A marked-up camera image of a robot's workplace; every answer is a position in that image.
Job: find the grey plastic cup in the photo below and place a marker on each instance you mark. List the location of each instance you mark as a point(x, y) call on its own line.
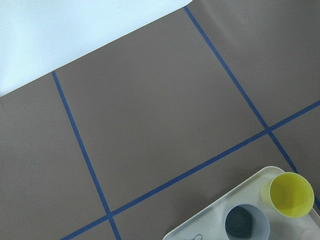
point(247, 222)

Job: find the yellow plastic cup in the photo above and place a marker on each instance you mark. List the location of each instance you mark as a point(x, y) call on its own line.
point(289, 193)

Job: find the cream plastic tray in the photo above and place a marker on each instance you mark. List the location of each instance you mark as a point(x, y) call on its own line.
point(209, 223)

